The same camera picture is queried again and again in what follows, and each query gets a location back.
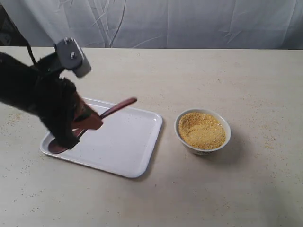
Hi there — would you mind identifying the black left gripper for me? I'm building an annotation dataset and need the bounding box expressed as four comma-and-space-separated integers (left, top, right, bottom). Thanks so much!
34, 78, 103, 148

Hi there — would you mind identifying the dark red wooden spoon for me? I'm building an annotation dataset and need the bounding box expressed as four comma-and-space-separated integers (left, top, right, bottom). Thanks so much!
48, 97, 138, 155

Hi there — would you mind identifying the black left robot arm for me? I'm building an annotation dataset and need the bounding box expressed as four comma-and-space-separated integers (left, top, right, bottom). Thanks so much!
0, 52, 103, 148

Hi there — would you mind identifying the white bowl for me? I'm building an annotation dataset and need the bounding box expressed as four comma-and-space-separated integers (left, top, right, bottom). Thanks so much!
174, 108, 231, 155

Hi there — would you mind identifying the white plastic tray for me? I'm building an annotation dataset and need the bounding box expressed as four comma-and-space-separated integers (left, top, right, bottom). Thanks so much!
40, 107, 163, 178

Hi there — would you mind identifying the white backdrop curtain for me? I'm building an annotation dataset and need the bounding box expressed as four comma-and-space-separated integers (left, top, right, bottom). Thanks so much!
1, 0, 303, 49

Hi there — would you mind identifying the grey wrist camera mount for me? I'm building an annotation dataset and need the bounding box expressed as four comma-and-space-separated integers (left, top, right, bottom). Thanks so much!
54, 37, 91, 79

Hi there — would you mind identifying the black cable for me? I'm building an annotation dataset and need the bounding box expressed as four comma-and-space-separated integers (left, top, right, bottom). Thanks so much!
14, 28, 38, 67

